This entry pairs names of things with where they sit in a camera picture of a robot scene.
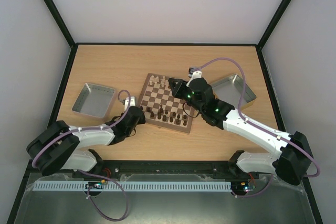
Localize dark placed piece far right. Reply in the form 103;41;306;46
183;115;188;126

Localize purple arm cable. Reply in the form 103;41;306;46
31;90;132;221
199;58;321;199

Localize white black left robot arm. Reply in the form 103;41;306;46
26;106;145;176

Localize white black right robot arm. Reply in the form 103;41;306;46
169;78;313;185

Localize black enclosure frame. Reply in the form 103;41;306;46
7;0;323;223

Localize wooden chess board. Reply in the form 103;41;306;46
138;73;195;134

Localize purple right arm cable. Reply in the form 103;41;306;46
199;58;321;199

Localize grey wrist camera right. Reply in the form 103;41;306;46
186;67;202;87

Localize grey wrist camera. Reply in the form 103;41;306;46
186;67;202;87
122;96;136;111

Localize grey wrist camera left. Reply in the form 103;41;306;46
122;96;136;111

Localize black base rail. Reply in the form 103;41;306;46
26;158;305;183

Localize dark placed piece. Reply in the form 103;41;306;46
176;114;181;125
183;115;188;126

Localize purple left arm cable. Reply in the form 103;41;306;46
31;90;132;221

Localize slotted white cable duct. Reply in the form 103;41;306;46
33;181;232;192

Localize metal tin lid left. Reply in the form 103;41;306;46
71;83;116;119

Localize metal tin tray right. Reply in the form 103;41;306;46
211;73;257;110

